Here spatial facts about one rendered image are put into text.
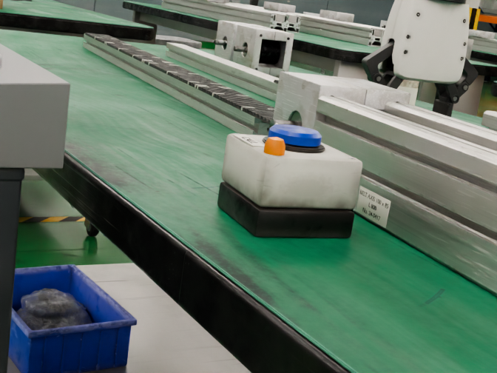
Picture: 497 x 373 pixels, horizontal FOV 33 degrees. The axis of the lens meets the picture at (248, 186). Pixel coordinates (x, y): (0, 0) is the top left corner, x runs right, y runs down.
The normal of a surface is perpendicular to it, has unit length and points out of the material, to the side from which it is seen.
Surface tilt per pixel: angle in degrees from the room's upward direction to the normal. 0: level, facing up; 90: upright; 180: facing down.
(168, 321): 0
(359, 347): 0
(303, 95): 90
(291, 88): 90
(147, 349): 0
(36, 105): 90
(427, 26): 90
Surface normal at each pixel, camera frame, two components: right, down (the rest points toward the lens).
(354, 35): -0.87, 0.00
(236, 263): 0.14, -0.96
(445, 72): 0.37, 0.41
